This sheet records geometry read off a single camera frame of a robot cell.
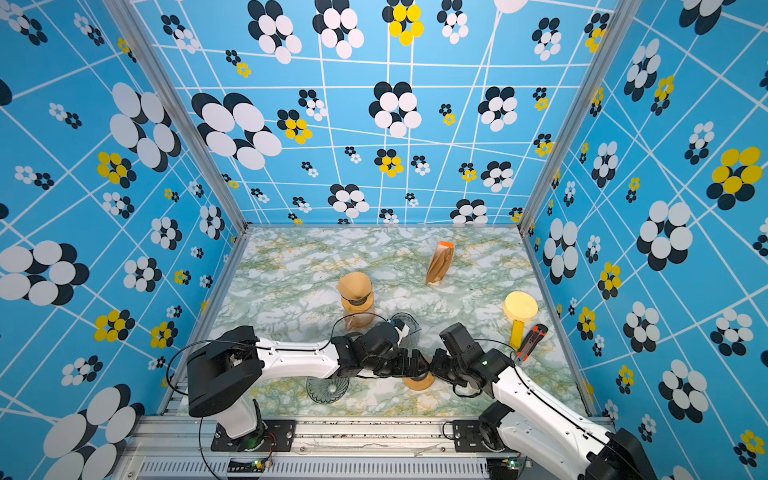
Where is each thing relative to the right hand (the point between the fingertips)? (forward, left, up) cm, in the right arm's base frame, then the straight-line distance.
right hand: (431, 367), depth 82 cm
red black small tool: (+9, -30, -3) cm, 32 cm away
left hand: (-2, +2, +3) cm, 5 cm away
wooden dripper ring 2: (-4, +3, -1) cm, 5 cm away
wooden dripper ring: (+15, +21, +7) cm, 27 cm away
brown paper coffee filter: (+20, +22, +12) cm, 32 cm away
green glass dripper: (+17, +21, +7) cm, 28 cm away
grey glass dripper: (-6, +29, -2) cm, 29 cm away
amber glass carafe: (+15, +22, -1) cm, 27 cm away
